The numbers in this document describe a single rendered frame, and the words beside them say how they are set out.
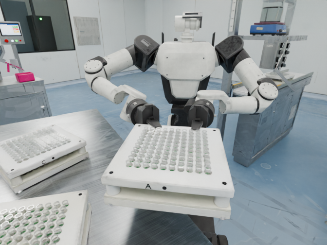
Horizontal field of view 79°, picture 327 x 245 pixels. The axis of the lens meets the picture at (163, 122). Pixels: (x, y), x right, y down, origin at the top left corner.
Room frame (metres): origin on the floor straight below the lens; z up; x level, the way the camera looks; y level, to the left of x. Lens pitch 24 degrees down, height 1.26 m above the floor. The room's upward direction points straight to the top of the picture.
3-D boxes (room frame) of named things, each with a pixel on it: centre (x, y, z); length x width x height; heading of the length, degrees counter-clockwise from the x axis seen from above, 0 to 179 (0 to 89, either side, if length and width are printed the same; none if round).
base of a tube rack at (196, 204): (0.40, -0.02, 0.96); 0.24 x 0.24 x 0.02; 82
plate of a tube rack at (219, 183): (0.40, -0.02, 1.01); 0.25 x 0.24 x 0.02; 172
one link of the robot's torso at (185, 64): (1.08, -0.12, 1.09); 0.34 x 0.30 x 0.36; 82
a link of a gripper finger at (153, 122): (0.53, 0.03, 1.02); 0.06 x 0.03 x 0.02; 24
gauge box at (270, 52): (1.61, -0.86, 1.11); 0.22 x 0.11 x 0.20; 131
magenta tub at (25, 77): (2.28, 1.58, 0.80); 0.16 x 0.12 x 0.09; 138
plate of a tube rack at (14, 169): (0.62, 0.46, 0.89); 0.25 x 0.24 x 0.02; 52
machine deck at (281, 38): (1.84, -0.92, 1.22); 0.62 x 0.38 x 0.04; 131
